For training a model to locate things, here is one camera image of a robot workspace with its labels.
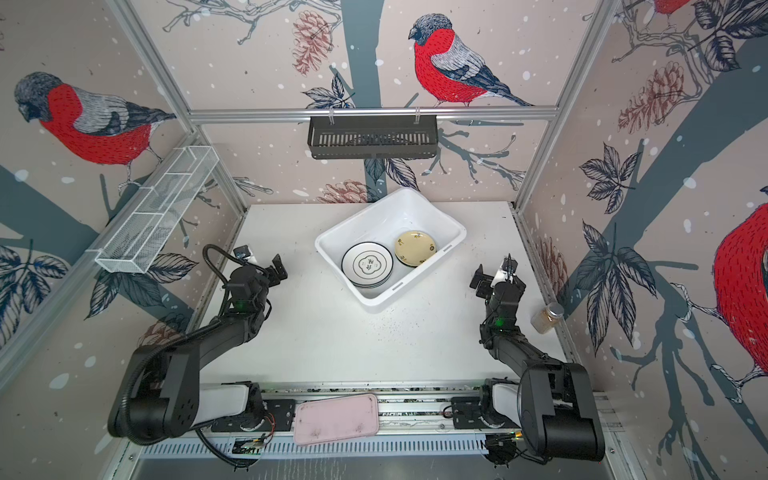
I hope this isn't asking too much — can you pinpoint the small glass jar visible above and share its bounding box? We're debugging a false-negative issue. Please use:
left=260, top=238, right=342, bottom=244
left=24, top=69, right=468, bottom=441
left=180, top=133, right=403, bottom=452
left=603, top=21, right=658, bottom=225
left=531, top=302, right=564, bottom=334

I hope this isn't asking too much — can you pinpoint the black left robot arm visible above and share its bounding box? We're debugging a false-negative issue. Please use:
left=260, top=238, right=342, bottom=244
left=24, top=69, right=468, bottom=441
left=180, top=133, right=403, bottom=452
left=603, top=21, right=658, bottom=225
left=107, top=244, right=288, bottom=446

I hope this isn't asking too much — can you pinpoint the yellow plate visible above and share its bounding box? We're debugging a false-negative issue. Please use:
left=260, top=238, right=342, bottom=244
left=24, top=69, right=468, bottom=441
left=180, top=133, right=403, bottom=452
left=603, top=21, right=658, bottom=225
left=394, top=230, right=438, bottom=268

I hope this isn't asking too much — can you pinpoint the black hanging wire basket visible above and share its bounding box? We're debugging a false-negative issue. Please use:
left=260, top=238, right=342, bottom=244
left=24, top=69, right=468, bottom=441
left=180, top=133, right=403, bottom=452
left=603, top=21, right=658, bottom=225
left=307, top=115, right=439, bottom=160

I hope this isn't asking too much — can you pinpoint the white plastic bin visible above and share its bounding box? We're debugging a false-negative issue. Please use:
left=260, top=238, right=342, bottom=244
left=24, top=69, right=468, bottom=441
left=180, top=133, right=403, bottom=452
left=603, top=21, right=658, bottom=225
left=315, top=188, right=467, bottom=313

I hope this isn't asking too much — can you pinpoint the white plate black rim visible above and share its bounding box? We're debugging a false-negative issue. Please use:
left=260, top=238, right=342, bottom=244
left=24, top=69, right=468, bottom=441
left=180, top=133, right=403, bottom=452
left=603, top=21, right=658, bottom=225
left=341, top=242, right=394, bottom=288

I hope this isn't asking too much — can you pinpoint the horizontal aluminium rail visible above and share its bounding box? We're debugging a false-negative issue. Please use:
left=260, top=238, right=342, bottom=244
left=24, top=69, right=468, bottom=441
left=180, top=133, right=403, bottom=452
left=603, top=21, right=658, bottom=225
left=187, top=106, right=559, bottom=125

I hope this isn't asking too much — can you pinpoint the pink pad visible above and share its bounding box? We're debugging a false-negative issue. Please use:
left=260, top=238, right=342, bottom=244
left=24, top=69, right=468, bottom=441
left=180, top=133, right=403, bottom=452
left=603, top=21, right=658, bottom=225
left=293, top=394, right=379, bottom=446

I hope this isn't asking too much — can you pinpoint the aluminium frame post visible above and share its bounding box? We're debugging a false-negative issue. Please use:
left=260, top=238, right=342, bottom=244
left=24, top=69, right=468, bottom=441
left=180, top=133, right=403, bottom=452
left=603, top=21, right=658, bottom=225
left=104, top=0, right=250, bottom=212

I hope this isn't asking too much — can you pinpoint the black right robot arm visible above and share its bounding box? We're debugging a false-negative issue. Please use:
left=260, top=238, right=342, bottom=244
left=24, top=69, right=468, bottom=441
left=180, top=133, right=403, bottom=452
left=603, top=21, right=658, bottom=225
left=470, top=255, right=605, bottom=462

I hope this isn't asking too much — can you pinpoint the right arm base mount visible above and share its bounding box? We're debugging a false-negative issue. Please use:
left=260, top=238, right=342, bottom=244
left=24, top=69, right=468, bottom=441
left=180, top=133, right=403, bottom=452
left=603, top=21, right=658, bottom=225
left=443, top=378, right=519, bottom=430

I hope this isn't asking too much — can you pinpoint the white mesh wire shelf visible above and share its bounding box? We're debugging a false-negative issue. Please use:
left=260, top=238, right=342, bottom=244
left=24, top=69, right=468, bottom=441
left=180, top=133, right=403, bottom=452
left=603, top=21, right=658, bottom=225
left=95, top=146, right=219, bottom=274

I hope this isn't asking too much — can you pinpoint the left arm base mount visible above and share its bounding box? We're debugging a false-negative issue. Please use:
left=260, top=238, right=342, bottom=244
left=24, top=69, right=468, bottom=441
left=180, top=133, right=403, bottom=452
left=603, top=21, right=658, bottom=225
left=211, top=382, right=296, bottom=433

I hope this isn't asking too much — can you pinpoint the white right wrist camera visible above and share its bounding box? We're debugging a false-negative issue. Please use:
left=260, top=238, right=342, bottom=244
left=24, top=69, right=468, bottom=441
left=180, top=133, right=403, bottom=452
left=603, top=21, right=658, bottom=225
left=491, top=269, right=509, bottom=287

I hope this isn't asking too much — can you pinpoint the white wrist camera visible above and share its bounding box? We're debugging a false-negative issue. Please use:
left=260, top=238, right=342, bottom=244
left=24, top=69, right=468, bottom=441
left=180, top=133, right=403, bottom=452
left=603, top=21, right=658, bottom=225
left=491, top=269, right=509, bottom=287
left=233, top=244, right=258, bottom=265

